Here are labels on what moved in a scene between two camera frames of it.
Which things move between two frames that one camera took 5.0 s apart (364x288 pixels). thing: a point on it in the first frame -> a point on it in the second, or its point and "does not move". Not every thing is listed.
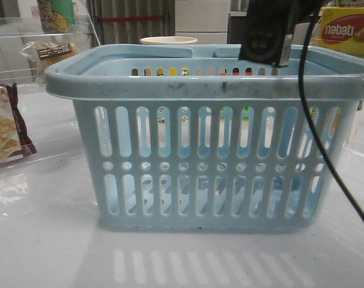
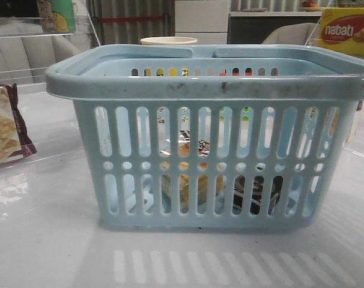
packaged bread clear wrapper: (42, 54) -> (184, 150)
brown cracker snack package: (9, 140) does not move
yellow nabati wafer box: (349, 29) does not move
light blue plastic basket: (187, 137) does not move
